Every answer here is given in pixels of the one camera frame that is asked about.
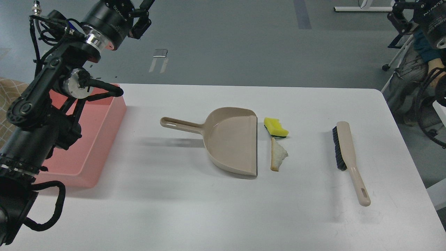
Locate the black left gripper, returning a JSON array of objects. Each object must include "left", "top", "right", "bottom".
[{"left": 81, "top": 0, "right": 155, "bottom": 51}]

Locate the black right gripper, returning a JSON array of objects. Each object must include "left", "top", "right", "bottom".
[{"left": 387, "top": 0, "right": 446, "bottom": 49}]

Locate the beige hand brush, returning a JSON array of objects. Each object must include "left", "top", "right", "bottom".
[{"left": 332, "top": 121, "right": 371, "bottom": 207}]

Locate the beige plastic dustpan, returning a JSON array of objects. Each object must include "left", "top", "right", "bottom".
[{"left": 160, "top": 107, "right": 258, "bottom": 177}]

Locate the yellow green sponge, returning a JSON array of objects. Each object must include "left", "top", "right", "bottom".
[{"left": 263, "top": 117, "right": 289, "bottom": 140}]

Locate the white bread slice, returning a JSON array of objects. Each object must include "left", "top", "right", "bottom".
[{"left": 270, "top": 138, "right": 289, "bottom": 172}]

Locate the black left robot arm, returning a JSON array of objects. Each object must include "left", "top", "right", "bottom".
[{"left": 1, "top": 0, "right": 154, "bottom": 245}]

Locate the pink plastic bin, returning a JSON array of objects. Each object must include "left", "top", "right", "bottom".
[{"left": 36, "top": 96, "right": 127, "bottom": 188}]

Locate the white office chair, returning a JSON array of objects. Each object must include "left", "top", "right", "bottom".
[{"left": 381, "top": 35, "right": 414, "bottom": 94}]

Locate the silver floor plate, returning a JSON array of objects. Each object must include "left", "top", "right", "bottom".
[{"left": 153, "top": 48, "right": 168, "bottom": 58}]

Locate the white desk leg base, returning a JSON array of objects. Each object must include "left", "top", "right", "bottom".
[{"left": 333, "top": 7, "right": 392, "bottom": 12}]

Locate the person in dark clothes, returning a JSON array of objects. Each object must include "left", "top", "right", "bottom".
[{"left": 385, "top": 30, "right": 445, "bottom": 127}]

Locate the white table corner right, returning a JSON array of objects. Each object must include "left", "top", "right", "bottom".
[{"left": 426, "top": 178, "right": 446, "bottom": 210}]

